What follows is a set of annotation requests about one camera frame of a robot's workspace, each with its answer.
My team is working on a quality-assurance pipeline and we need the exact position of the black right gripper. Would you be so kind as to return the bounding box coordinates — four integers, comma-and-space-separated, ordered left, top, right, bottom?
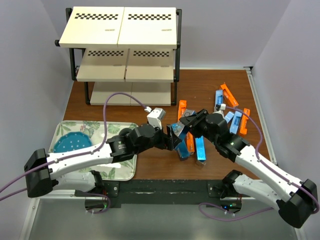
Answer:
179, 109, 219, 146

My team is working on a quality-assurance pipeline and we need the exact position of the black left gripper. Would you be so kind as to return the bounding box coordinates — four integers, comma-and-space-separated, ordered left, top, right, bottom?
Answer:
134, 120, 182, 155

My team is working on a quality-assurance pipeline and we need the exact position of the silver blue toothpaste box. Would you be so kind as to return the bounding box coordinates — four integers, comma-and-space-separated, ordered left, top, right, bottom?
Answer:
175, 140, 190, 161
171, 109, 196, 141

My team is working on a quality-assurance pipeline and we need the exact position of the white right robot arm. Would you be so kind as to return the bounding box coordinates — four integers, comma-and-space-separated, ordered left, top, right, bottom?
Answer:
180, 109, 320, 229

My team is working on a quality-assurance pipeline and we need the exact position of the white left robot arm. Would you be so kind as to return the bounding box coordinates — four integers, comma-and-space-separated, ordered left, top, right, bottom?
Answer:
24, 123, 181, 198

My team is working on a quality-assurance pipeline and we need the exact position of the orange toothpaste box centre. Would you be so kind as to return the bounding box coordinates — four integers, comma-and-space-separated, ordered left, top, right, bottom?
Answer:
186, 132, 195, 155

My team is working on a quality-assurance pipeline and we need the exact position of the orange toothpaste box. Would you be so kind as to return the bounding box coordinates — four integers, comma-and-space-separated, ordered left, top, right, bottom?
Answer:
238, 108, 251, 137
220, 83, 239, 108
177, 100, 187, 120
186, 132, 195, 155

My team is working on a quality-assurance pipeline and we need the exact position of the light blue toothpaste box tilted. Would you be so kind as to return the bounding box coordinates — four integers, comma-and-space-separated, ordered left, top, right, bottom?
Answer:
224, 111, 235, 124

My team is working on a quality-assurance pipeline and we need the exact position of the blue toothpaste box right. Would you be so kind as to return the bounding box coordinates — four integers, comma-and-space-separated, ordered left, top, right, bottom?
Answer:
229, 111, 242, 135

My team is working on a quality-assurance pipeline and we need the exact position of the orange toothpaste box right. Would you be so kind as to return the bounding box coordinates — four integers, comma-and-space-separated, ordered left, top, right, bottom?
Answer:
238, 108, 251, 137

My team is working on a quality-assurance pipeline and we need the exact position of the metallic blue toothpaste box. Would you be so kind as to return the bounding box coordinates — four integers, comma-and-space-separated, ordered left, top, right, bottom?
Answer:
195, 136, 207, 166

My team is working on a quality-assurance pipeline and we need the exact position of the orange toothpaste box upper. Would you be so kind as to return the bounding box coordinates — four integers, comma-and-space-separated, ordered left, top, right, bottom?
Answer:
220, 83, 239, 108

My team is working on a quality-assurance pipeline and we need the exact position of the blue toothpaste box upper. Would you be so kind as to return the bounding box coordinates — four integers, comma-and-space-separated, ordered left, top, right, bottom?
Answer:
214, 89, 224, 107

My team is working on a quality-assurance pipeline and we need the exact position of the orange toothpaste box left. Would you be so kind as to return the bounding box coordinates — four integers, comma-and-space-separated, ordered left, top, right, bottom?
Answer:
177, 100, 187, 120

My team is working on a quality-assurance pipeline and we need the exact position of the leaf-patterned white tray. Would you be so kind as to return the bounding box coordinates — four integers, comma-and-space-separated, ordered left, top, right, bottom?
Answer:
49, 120, 137, 181

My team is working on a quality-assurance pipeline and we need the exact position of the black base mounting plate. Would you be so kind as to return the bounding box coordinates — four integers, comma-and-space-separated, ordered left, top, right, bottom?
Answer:
103, 179, 239, 208

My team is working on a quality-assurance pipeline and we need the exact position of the teal dotted plate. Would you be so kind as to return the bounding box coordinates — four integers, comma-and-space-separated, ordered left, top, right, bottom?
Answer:
53, 131, 93, 153

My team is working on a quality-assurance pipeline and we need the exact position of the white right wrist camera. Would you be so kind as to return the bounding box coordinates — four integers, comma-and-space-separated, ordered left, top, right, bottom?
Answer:
214, 103, 226, 114

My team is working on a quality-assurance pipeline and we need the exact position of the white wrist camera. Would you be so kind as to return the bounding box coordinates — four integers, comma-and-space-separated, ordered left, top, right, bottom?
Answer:
214, 103, 226, 114
147, 107, 166, 129

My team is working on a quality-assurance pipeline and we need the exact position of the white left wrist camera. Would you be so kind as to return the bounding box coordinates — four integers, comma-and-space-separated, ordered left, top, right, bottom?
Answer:
147, 107, 166, 129

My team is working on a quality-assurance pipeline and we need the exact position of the black frame three-tier shelf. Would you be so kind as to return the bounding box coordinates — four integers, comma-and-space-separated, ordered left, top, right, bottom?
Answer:
55, 6, 182, 106

